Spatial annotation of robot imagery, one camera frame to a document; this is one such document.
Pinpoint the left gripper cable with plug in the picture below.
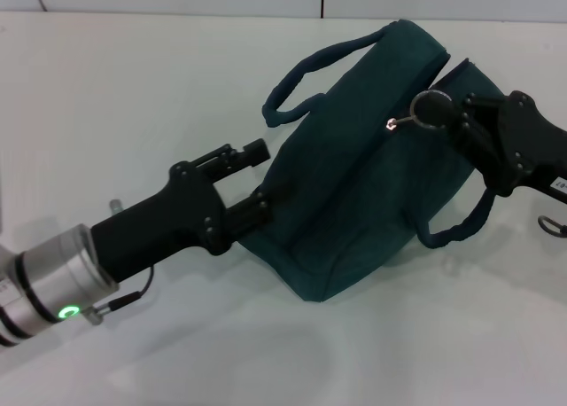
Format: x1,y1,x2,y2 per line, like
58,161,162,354
85,263,156,327

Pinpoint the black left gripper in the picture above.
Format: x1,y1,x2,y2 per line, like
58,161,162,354
89,138,275,284

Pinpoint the gripper cable with plug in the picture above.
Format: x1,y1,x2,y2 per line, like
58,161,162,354
85,263,156,327
537,214,567,238

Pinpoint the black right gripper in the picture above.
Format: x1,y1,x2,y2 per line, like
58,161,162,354
409,90,567,204

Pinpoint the dark teal insulated lunch bag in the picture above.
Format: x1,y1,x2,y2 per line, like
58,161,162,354
238,19,504,305

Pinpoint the right gripper cable with plug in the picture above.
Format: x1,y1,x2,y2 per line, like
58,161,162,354
537,214,567,238

